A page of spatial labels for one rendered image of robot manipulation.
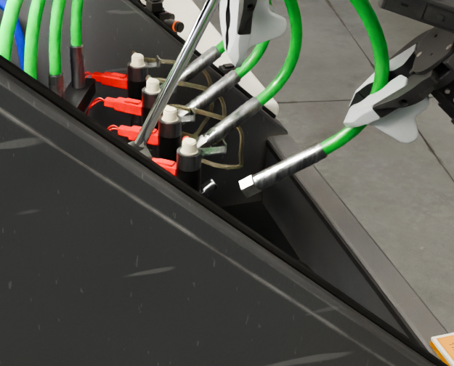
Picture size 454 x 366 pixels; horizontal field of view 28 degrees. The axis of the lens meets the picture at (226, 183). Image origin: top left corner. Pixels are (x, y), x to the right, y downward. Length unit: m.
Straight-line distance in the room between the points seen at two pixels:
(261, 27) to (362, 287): 0.39
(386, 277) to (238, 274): 0.49
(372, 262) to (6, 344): 0.61
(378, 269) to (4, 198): 0.66
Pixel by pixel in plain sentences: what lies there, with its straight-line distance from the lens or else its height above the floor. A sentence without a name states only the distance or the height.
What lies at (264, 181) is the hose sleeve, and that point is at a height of 1.14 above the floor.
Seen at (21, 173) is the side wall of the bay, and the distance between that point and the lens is 0.58.
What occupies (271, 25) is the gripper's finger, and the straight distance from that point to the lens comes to 0.96.
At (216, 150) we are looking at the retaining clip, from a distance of 1.03.
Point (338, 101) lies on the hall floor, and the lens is 3.73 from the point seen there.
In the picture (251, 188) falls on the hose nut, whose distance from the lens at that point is 0.94.
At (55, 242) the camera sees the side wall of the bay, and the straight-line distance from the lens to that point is 0.61.
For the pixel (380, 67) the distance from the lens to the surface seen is 0.88.
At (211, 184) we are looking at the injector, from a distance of 1.04.
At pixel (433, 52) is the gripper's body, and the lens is 0.84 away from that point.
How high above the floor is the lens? 1.62
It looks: 31 degrees down
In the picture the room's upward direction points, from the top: 3 degrees clockwise
